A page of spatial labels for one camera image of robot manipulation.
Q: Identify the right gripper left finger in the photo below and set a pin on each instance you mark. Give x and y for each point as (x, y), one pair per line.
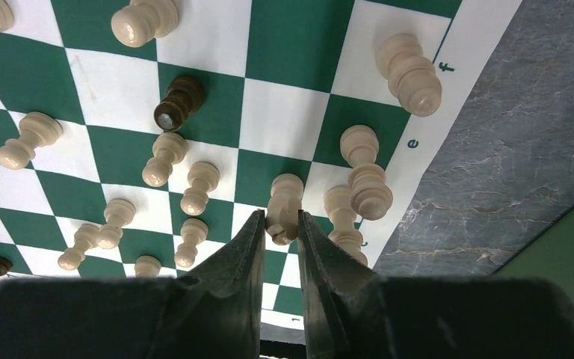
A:
(213, 311)

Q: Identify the light chess queen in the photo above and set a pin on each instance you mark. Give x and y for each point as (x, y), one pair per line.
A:
(370, 196)

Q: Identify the light chess bishop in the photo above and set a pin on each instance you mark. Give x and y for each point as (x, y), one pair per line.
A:
(281, 222)

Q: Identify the green white chess mat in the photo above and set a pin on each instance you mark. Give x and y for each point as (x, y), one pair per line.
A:
(283, 80)

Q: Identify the dark pawn on mat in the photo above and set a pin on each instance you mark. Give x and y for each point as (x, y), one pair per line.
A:
(184, 96)

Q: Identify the light chess king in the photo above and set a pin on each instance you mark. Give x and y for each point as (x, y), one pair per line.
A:
(411, 77)

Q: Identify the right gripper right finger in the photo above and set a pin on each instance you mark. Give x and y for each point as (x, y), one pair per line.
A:
(350, 311)

